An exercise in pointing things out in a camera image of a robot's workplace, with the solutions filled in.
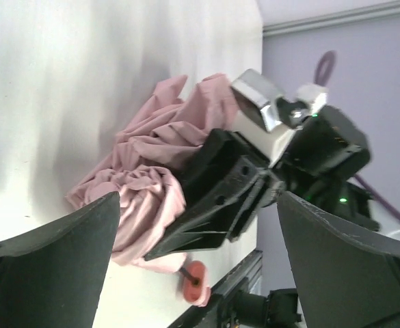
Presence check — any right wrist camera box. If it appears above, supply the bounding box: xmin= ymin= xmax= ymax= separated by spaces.
xmin=231 ymin=69 xmax=328 ymax=167

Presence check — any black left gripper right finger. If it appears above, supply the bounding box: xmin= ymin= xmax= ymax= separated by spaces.
xmin=277 ymin=192 xmax=400 ymax=328

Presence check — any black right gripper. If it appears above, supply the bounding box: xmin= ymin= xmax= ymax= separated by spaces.
xmin=144 ymin=128 xmax=285 ymax=261

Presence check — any right corner aluminium post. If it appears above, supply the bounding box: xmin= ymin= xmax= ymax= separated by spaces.
xmin=263 ymin=1 xmax=400 ymax=38

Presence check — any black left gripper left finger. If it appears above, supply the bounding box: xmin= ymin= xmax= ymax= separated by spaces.
xmin=0 ymin=192 xmax=120 ymax=328

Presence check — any pink folding umbrella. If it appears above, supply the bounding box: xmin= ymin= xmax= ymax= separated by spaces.
xmin=65 ymin=71 xmax=241 ymax=307

